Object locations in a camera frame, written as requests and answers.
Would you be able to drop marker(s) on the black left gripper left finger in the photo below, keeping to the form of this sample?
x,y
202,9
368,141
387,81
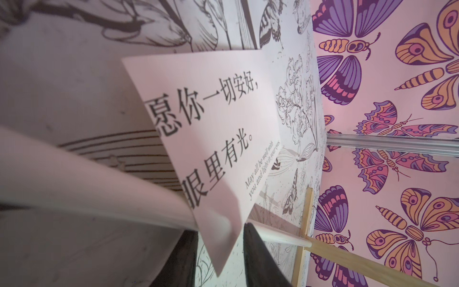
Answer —
x,y
180,268

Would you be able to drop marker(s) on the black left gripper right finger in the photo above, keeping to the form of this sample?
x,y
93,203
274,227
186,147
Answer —
x,y
260,268

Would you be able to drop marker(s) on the white postcard with chinese text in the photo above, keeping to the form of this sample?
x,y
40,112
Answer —
x,y
216,117

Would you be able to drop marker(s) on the wooden hanging rack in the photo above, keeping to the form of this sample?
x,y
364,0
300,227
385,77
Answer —
x,y
34,173

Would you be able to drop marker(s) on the aluminium frame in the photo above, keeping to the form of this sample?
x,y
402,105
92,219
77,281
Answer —
x,y
433,146

